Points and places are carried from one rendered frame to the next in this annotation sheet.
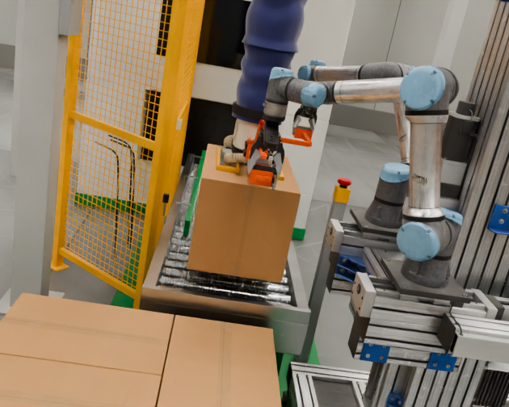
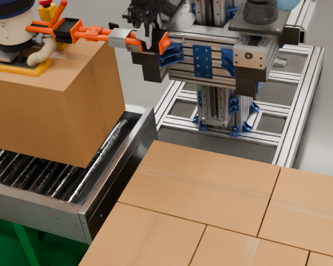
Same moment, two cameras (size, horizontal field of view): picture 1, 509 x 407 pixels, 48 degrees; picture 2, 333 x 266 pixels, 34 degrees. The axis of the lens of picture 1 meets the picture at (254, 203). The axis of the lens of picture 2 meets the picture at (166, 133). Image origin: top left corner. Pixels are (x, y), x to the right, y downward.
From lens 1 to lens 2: 1.79 m
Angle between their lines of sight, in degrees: 54
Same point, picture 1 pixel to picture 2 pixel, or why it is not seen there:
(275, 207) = (105, 61)
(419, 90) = not seen: outside the picture
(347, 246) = not seen: hidden behind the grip
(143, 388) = (223, 239)
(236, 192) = (84, 76)
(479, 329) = (299, 18)
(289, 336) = (151, 134)
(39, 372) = not seen: outside the picture
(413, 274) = (268, 19)
